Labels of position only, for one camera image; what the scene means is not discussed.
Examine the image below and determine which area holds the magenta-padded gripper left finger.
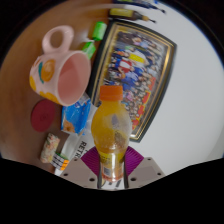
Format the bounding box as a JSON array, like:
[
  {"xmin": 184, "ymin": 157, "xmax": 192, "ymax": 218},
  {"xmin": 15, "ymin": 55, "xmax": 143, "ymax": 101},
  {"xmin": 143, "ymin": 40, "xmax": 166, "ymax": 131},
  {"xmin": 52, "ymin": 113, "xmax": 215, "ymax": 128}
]
[{"xmin": 59, "ymin": 146, "xmax": 103, "ymax": 189}]

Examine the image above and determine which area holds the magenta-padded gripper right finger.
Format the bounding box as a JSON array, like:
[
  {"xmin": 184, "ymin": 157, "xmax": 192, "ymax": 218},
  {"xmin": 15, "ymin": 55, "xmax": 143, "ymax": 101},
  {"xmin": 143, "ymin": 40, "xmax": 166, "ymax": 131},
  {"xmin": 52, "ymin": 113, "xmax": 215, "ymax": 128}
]
[{"xmin": 123, "ymin": 145, "xmax": 166, "ymax": 189}]

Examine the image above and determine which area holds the orange-capped juice bottle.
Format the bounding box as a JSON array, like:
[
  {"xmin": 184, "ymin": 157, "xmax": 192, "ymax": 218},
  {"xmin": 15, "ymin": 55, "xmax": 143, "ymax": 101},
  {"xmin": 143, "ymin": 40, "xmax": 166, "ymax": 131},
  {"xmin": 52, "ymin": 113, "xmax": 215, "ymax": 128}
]
[{"xmin": 90, "ymin": 85, "xmax": 133, "ymax": 184}]

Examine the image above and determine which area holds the colourful puzzle cube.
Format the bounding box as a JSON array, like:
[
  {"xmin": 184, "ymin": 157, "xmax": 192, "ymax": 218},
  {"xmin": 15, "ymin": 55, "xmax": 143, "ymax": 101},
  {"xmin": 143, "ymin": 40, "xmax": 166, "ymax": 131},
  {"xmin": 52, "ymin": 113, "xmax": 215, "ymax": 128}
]
[{"xmin": 50, "ymin": 152, "xmax": 70, "ymax": 172}]

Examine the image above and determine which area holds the white printed gift bag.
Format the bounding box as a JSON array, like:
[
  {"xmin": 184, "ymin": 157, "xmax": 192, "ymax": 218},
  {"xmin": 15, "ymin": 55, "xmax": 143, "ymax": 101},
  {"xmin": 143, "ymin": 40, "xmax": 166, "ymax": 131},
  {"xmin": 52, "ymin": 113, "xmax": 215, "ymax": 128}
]
[{"xmin": 54, "ymin": 131, "xmax": 98, "ymax": 176}]

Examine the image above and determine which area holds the flat round red coaster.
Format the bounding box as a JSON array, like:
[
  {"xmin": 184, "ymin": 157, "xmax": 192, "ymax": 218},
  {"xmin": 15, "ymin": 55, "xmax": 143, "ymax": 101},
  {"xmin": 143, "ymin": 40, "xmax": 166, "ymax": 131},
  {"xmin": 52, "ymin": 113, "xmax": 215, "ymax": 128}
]
[{"xmin": 30, "ymin": 98, "xmax": 58, "ymax": 133}]

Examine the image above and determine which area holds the pink mug with orange prints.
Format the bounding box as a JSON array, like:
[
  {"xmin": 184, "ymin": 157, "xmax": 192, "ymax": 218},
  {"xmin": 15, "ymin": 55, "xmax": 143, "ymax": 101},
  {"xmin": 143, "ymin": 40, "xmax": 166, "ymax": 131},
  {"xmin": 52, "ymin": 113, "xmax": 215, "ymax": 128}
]
[{"xmin": 28, "ymin": 25, "xmax": 92, "ymax": 107}]

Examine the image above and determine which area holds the framed group picture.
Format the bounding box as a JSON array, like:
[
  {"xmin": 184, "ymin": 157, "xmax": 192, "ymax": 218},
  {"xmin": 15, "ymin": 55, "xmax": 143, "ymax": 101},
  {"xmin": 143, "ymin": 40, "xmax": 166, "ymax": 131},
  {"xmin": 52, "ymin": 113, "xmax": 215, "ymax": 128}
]
[{"xmin": 87, "ymin": 20, "xmax": 178, "ymax": 144}]

